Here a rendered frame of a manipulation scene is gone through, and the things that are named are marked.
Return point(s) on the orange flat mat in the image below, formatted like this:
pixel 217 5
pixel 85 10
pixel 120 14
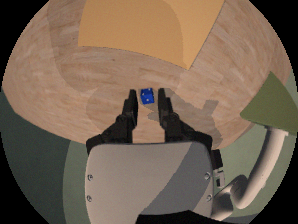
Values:
pixel 170 30

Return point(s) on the blue die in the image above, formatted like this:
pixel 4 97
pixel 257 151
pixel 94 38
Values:
pixel 147 96

